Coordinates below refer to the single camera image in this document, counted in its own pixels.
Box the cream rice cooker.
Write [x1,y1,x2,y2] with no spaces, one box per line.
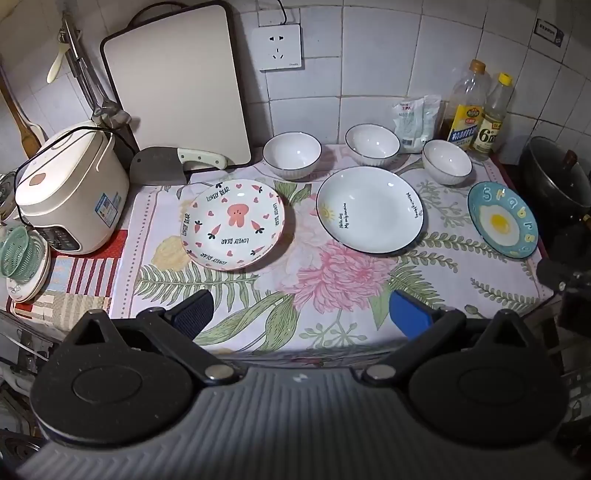
[14,121,131,256]

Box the white plate with sun print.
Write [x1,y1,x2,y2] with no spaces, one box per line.
[316,167,424,254]

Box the white wall socket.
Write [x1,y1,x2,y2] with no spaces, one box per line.
[252,24,304,72]

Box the oil bottle with orange cap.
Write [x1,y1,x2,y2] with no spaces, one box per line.
[438,60,491,144]

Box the cleaver with cream handle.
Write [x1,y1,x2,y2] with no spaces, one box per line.
[129,146,230,186]

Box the green strainer basket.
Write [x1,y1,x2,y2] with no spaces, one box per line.
[0,224,44,280]

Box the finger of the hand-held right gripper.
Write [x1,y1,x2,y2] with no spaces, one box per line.
[537,257,580,292]

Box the white salt bag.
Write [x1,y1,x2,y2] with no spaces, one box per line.
[393,95,443,154]

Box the wall sticker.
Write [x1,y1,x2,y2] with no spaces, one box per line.
[536,18,564,48]

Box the vinegar bottle with yellow cap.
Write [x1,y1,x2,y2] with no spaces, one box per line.
[470,72,514,161]

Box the wooden spatula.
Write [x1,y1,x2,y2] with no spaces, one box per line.
[0,69,47,160]

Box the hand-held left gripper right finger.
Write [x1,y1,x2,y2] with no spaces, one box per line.
[360,290,532,388]

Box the floral tablecloth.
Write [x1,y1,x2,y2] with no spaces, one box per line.
[108,143,555,356]

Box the white ribbed bowl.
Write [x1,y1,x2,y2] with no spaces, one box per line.
[345,124,401,168]
[422,139,474,186]
[263,132,322,181]

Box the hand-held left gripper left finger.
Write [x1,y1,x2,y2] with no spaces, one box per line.
[61,290,245,387]

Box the cream rice paddle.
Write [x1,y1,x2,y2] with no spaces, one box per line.
[46,28,70,85]

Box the white cutting board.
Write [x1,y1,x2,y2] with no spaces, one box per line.
[100,0,252,169]

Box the metal ladle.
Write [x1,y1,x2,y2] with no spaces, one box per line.
[62,18,132,127]

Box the striped cloth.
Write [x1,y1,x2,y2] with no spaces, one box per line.
[4,228,130,324]

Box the pink rabbit print plate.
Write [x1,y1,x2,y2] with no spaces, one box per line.
[180,178,293,271]

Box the black wok with lid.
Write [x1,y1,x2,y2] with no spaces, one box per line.
[519,136,591,222]

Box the blue fried egg plate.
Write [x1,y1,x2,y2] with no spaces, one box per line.
[467,181,539,259]

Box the white dish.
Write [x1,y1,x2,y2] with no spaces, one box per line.
[6,235,51,304]

